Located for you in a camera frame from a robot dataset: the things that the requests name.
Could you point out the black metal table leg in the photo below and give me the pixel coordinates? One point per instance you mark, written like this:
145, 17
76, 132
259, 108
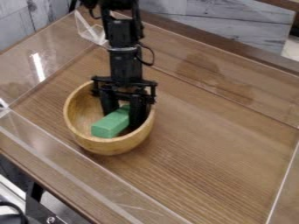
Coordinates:
34, 209

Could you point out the green rectangular block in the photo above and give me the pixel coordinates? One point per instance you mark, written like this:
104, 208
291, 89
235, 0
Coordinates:
110, 124

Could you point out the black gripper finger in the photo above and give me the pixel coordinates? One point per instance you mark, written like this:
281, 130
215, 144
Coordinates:
108, 101
137, 111

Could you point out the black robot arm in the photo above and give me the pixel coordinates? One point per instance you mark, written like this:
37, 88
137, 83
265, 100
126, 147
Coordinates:
121, 24

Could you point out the brown wooden bowl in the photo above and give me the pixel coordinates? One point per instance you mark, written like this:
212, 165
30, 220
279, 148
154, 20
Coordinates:
81, 111

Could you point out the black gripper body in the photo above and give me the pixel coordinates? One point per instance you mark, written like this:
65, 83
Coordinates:
125, 80

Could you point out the clear acrylic tray wall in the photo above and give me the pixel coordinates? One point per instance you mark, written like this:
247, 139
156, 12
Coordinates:
82, 184

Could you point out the clear acrylic corner bracket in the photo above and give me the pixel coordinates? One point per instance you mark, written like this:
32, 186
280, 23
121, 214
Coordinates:
89, 32

